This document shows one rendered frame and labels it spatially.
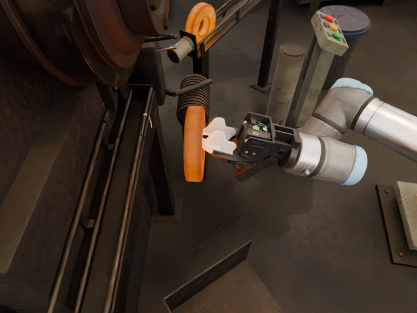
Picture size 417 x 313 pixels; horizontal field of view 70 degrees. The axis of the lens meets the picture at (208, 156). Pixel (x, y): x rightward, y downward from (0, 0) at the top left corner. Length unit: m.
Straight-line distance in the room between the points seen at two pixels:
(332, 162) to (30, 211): 0.56
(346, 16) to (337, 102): 1.31
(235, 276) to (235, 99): 1.42
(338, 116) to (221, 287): 0.48
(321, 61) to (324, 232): 0.80
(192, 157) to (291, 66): 1.01
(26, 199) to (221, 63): 1.87
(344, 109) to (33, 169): 0.67
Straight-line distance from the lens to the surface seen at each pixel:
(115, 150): 0.81
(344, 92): 0.79
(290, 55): 1.46
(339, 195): 1.64
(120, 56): 0.59
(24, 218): 0.56
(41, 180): 0.59
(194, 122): 0.56
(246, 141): 0.57
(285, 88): 1.56
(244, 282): 0.73
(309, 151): 0.63
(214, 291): 0.71
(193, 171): 0.57
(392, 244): 1.60
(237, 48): 2.43
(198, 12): 1.18
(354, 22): 2.02
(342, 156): 0.67
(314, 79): 1.62
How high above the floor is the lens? 1.30
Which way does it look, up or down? 53 degrees down
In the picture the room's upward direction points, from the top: straight up
